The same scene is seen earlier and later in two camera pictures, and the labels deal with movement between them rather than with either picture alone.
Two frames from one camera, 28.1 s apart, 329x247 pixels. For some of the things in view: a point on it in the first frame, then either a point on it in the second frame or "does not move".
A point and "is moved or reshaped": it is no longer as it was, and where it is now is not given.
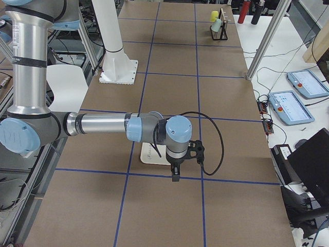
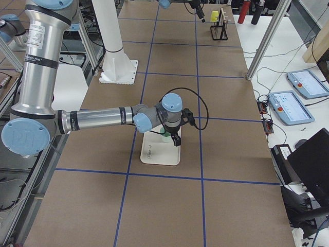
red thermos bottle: (246, 5) does not move
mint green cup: (216, 25) is moved or reshaped
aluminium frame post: (280, 13) does not move
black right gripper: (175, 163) → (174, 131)
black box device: (279, 154) does not move
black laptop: (310, 161) does not move
